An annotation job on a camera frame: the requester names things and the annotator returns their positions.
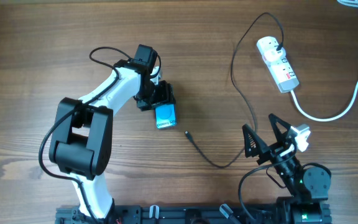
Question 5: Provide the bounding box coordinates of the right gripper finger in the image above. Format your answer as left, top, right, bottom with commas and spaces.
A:
242, 124, 267, 157
268, 113, 293, 147

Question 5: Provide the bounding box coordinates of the turquoise screen Galaxy smartphone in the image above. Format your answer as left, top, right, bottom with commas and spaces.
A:
155, 104, 177, 129

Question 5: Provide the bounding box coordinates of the black USB charging cable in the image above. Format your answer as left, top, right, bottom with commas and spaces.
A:
184, 12, 285, 169

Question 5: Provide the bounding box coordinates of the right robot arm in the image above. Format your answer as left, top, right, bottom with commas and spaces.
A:
237, 113, 332, 223

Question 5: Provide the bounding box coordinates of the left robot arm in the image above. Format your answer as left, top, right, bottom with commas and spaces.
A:
39, 45, 177, 223

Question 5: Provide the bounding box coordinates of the white USB charger plug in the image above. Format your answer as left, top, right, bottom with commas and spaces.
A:
262, 47, 286, 63

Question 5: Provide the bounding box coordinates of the white power strip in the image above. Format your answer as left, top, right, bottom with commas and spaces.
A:
256, 36, 300, 93

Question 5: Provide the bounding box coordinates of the right black camera cable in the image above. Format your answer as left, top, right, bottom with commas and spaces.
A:
237, 146, 298, 224

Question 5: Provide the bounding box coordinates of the black camera cable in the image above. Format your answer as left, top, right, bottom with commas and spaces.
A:
38, 46, 163, 224
237, 146, 298, 224

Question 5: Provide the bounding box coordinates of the white power strip cord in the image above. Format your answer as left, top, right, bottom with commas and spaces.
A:
290, 39, 358, 123

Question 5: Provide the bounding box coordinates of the left black camera cable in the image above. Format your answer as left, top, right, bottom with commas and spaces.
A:
38, 46, 163, 224

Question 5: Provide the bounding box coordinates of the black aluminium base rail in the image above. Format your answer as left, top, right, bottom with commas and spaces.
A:
55, 203, 333, 224

